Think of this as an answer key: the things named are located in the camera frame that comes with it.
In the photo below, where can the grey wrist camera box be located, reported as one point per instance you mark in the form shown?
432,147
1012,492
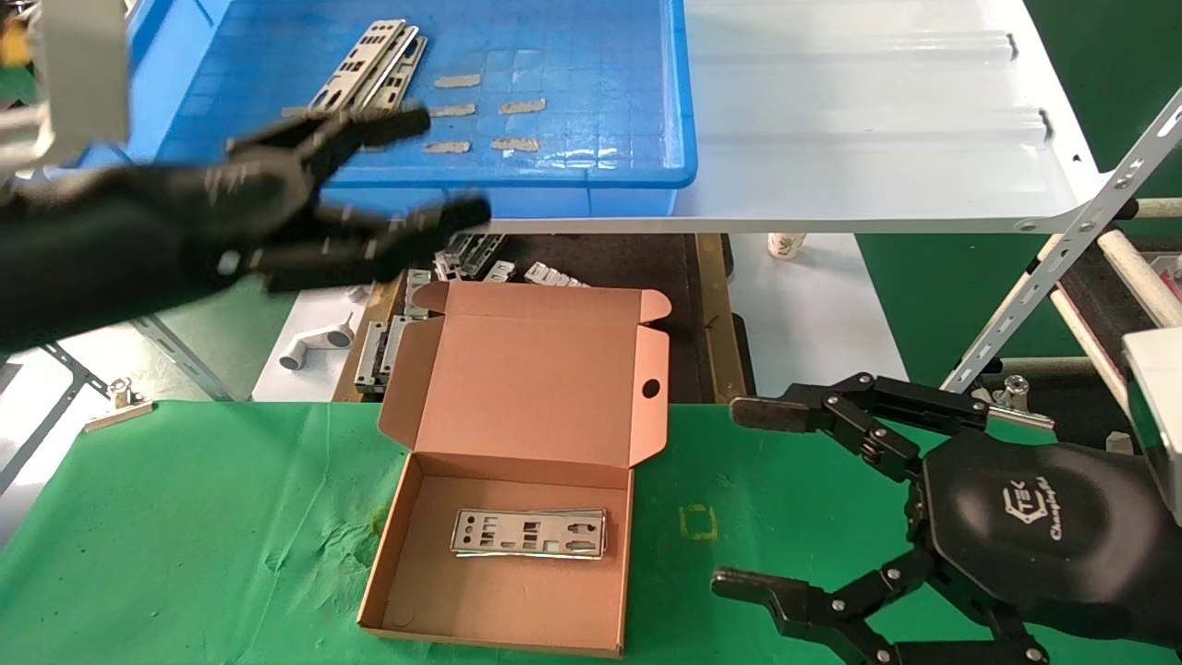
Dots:
1159,416
83,74

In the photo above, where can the white paper cup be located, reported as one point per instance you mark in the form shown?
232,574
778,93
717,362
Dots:
787,245

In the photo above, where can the white shelf board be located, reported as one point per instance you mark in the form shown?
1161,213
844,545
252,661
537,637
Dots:
831,111

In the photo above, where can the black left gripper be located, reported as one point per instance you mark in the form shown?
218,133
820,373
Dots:
157,231

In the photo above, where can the white plastic pipe connector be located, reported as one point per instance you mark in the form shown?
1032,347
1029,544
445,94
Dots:
314,344

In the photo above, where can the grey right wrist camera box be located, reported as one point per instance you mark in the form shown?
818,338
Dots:
1159,416

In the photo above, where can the silver metal bracket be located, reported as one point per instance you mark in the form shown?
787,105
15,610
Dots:
448,263
482,251
369,356
397,337
554,274
417,291
499,272

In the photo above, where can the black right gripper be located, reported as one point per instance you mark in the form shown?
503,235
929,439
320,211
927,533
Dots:
1034,526

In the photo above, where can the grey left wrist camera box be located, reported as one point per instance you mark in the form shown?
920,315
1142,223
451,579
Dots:
83,74

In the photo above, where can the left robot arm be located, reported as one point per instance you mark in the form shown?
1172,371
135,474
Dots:
18,268

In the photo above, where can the open brown cardboard box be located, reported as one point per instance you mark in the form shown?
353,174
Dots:
536,369

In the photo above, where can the grey perforated metal rail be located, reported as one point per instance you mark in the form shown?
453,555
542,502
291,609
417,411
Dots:
65,379

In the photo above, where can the silver binder clip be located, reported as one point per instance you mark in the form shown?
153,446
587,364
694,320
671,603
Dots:
120,411
1020,416

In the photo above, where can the white perforated metal strut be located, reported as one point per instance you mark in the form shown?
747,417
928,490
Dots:
185,360
1062,249

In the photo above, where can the black belt surface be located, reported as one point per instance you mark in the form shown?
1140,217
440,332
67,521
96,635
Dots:
1108,286

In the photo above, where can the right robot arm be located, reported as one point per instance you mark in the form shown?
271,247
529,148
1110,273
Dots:
1168,591

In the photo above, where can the brown tape patch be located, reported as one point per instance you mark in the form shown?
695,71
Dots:
294,111
446,146
454,110
457,80
514,143
522,105

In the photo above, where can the blue plastic tray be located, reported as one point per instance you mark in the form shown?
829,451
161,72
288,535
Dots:
572,55

